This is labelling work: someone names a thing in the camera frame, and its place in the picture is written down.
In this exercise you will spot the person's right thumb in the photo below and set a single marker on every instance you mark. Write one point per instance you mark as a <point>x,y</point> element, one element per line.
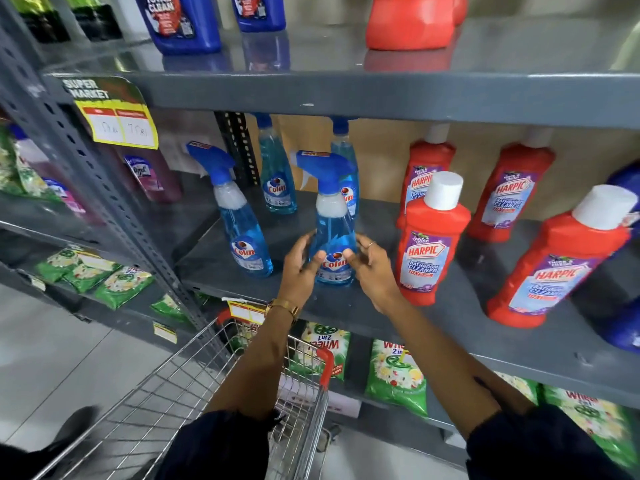
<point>354,258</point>

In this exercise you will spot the dark blue cleaner bottle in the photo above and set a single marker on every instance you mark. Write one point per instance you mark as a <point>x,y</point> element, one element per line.
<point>625,327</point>
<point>629,179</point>

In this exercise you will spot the blue glass cleaner spray bottle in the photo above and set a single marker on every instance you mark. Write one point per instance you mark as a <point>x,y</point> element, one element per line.
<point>345,154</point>
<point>334,229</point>
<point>276,179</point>
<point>245,234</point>

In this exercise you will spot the red bathroom cleaner bottle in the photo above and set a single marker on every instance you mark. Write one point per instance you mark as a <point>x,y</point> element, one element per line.
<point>430,244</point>
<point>425,159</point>
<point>510,194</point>
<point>555,274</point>

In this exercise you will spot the white cardboard box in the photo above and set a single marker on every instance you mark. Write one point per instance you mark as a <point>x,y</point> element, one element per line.
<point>345,402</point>

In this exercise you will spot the green floral packet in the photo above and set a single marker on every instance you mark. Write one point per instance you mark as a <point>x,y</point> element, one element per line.
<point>15,169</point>

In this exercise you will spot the grey metal shelf rack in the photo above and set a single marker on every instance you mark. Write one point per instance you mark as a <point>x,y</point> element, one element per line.
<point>350,94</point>

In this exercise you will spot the large plain red bottle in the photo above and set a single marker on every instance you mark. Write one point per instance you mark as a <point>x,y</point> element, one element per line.
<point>410,22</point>
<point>460,7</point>

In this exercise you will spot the blue bottle with red label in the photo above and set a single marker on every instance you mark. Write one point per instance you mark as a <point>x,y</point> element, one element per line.
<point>180,19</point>
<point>257,12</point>

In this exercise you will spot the person's right forearm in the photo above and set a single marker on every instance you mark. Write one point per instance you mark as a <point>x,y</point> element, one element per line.
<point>445,359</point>

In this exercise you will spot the dark bottle with green cap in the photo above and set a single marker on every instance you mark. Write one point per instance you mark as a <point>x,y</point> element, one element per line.
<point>42,19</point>
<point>95,17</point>

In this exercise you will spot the gold wristwatch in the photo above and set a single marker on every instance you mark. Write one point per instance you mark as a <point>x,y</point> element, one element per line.
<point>284,307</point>

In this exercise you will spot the yellow and green price sign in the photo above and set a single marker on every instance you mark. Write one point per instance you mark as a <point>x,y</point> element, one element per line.
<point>117,119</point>

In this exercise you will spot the person's black shoe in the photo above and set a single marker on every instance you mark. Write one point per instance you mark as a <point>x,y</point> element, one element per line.
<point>65,434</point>

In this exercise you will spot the green detergent packet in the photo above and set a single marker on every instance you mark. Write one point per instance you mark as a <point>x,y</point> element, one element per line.
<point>122,287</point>
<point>522,387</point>
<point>325,344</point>
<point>90,274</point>
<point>170,307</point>
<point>600,419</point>
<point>57,264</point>
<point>397,377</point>

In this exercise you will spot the person's left hand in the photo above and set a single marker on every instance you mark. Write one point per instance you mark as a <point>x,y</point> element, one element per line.
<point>295,279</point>

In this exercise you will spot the person's right hand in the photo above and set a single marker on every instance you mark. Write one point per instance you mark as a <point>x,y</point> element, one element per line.
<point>377,277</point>

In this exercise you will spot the person's left forearm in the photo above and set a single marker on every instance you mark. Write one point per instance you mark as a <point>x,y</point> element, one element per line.
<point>262,359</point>

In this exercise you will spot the maroon liquid bottle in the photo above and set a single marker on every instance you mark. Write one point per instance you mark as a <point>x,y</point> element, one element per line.
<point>155,177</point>

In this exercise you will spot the yellow shelf price tag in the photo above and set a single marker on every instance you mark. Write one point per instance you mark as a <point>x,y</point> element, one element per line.
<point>245,312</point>
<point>165,333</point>

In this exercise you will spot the person's left thumb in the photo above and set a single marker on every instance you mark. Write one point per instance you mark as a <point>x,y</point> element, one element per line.
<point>316,267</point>

